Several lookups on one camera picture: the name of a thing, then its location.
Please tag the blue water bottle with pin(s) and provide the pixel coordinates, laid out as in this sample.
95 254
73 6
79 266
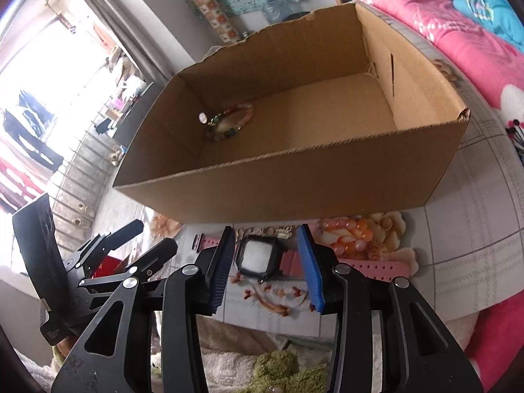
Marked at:
276 11

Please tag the pink floral quilt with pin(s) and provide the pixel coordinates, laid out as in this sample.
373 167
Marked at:
462 57

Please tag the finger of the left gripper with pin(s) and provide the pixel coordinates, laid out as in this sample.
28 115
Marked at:
92 253
143 269

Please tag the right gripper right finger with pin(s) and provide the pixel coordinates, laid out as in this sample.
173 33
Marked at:
388 338

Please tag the blue cartoon blanket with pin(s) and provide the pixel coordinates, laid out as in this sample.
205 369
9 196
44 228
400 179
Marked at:
497 16

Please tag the patterned roll tube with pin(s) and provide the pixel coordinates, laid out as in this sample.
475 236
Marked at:
216 17

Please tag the green plush toy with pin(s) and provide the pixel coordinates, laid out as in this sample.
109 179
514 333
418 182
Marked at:
279 371

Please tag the grey curtain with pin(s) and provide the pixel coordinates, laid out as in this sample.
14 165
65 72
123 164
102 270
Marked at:
144 38

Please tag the floral bed sheet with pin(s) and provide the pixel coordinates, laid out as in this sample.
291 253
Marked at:
352 123

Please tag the dark grey cabinet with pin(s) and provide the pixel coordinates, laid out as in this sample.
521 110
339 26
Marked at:
130 124

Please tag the brown cardboard box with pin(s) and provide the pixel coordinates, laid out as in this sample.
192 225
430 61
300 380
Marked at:
336 113

